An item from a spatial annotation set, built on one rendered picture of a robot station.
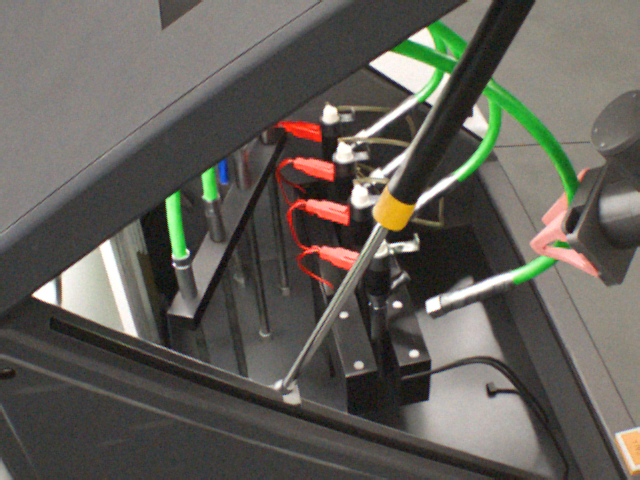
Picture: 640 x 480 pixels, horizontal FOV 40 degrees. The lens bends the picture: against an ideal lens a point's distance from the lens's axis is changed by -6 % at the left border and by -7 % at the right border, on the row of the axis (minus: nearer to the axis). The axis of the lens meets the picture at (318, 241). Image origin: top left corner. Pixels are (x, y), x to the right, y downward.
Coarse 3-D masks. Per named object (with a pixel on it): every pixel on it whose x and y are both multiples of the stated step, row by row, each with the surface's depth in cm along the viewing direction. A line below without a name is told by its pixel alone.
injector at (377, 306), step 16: (384, 256) 96; (368, 272) 98; (384, 272) 97; (400, 272) 100; (368, 288) 99; (384, 288) 99; (384, 304) 101; (384, 320) 103; (384, 336) 105; (384, 352) 107; (384, 368) 109
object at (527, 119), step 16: (400, 48) 69; (416, 48) 69; (432, 48) 70; (432, 64) 70; (448, 64) 70; (496, 96) 71; (512, 96) 71; (512, 112) 71; (528, 112) 71; (528, 128) 72; (544, 128) 72; (544, 144) 73; (560, 160) 73; (560, 176) 75; (576, 176) 75; (176, 192) 85; (176, 208) 87; (176, 224) 88; (176, 240) 89; (560, 240) 80; (176, 256) 91; (544, 256) 82; (512, 272) 84; (528, 272) 83
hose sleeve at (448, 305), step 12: (492, 276) 85; (504, 276) 84; (468, 288) 87; (480, 288) 86; (492, 288) 85; (504, 288) 84; (444, 300) 88; (456, 300) 87; (468, 300) 87; (480, 300) 86
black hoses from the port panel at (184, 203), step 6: (180, 192) 116; (180, 198) 112; (180, 204) 112; (186, 204) 112; (156, 210) 111; (186, 210) 112; (192, 210) 113; (150, 216) 112; (144, 222) 115; (150, 222) 112; (150, 228) 113; (144, 234) 113; (150, 234) 114
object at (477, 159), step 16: (432, 32) 89; (448, 32) 89; (464, 48) 90; (496, 112) 97; (496, 128) 98; (480, 144) 101; (480, 160) 101; (208, 176) 95; (448, 176) 103; (464, 176) 102; (208, 192) 97; (432, 192) 103; (448, 192) 103; (208, 208) 98; (416, 208) 104; (208, 224) 100
